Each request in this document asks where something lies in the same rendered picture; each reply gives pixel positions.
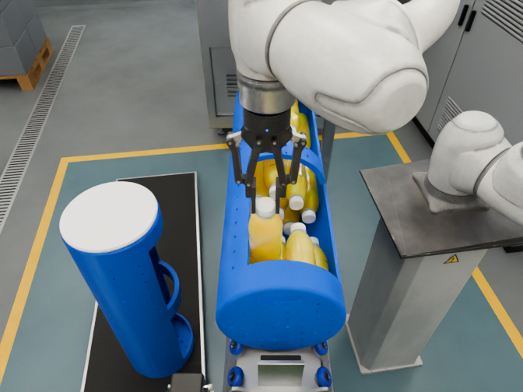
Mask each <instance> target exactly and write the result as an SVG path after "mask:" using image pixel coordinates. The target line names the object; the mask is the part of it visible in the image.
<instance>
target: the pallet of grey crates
mask: <svg viewBox="0 0 523 392"><path fill-rule="evenodd" d="M52 53H53V49H52V46H51V43H50V41H49V39H48V37H47V36H46V33H45V32H44V28H43V26H42V23H41V21H40V18H39V16H38V13H37V11H36V9H35V6H34V4H33V1H32V0H0V79H17V81H18V83H19V85H20V87H21V89H22V91H27V90H34V89H35V87H36V85H37V83H38V81H39V79H40V77H41V75H42V73H43V71H44V69H45V67H46V65H47V63H48V61H49V59H50V57H51V55H52Z"/></svg>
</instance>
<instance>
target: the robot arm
mask: <svg viewBox="0 0 523 392"><path fill-rule="evenodd" d="M460 1H461V0H412V1H410V2H408V3H405V4H404V5H402V4H401V3H400V2H398V1H397V0H349V1H335V2H333V3H332V4H331V5H327V4H325V3H323V2H322V1H321V0H228V20H229V31H230V43H231V48H232V51H233V54H234V57H235V60H236V66H237V69H236V74H237V88H238V89H239V90H238V92H239V102H240V105H241V106H242V107H243V119H244V125H243V127H242V128H241V130H240V131H239V132H237V133H233V132H232V131H229V132H228V133H227V138H226V144H227V145H228V147H229V149H230V151H231V155H232V161H233V172H234V178H235V183H236V184H244V185H245V196H246V198H251V214H255V205H256V177H254V173H255V169H256V166H257V162H258V158H259V155H260V153H265V152H268V153H273V155H274V159H275V161H276V169H277V173H278V176H277V177H276V214H279V205H280V198H285V197H286V189H287V185H288V184H296V183H297V178H298V173H299V168H300V158H301V153H302V151H303V150H304V147H305V146H306V144H307V138H306V133H305V132H301V133H299V134H298V133H296V132H294V131H293V129H292V128H291V126H290V118H291V107H292V106H293V105H294V104H295V102H296V100H299V101H300V102H301V103H302V104H303V105H305V106H306V107H308V108H309V109H311V110H312V111H314V112H315V113H316V114H318V115H320V116H321V117H323V118H324V119H326V120H327V121H330V122H332V123H333V124H336V125H337V126H339V127H341V128H344V129H346V130H349V131H353V132H356V133H360V134H364V135H383V134H386V133H389V132H391V131H394V130H396V129H398V128H400V127H402V126H404V125H405V124H407V123H408V122H409V121H411V120H412V119H413V118H414V117H415V115H416V114H417V113H418V111H419V109H420V108H421V106H422V105H423V102H424V100H425V98H426V94H427V91H428V88H429V77H428V73H427V69H426V64H425V62H424V60H423V56H422V53H423V52H424V51H425V50H427V49H428V48H429V47H430V46H432V45H433V44H434V43H435V42H436V41H437V40H438V39H439V38H440V37H441V36H442V35H443V34H444V32H445V31H446V30H447V29H448V27H449V26H450V25H451V23H452V21H453V19H454V17H455V15H456V13H457V11H458V7H459V4H460ZM241 139H243V140H244V141H245V142H246V143H247V144H248V145H249V146H250V147H251V154H250V159H249V162H248V166H247V172H246V174H244V173H242V167H241V160H240V146H239V145H240V144H241ZM290 139H292V144H293V154H292V160H291V166H290V173H289V174H286V171H285V166H284V162H283V154H282V150H281V149H282V148H283V146H284V145H285V144H286V143H287V142H288V141H289V140H290ZM412 179H413V180H414V181H415V182H416V183H417V184H418V186H419V189H420V190H421V192H422V194H423V196H424V198H425V200H426V203H427V205H428V211H429V213H430V214H431V215H439V214H442V213H446V212H462V211H470V210H484V211H487V210H490V208H493V209H494V210H495V211H497V212H499V213H500V214H501V215H503V216H505V217H506V218H508V219H510V220H511V221H512V222H515V223H517V224H518V225H520V226H522V227H523V142H519V143H518V144H516V145H514V146H512V145H511V144H510V143H509V141H508V140H507V139H506V138H505V137H504V130H503V128H502V127H501V125H500V123H499V122H498V121H497V120H496V119H495V118H493V117H492V116H490V115H489V114H487V113H484V112H481V111H466V112H463V113H461V114H459V115H458V116H456V117H455V118H454V119H452V120H451V121H449V122H448V123H447V124H446V125H445V127H444V128H443V130H442V131H441V133H440V134H439V136H438V137H437V140H436V142H435V145H434V147H433V151H432V154H431V157H430V164H429V169H428V172H415V173H414V174H413V175H412Z"/></svg>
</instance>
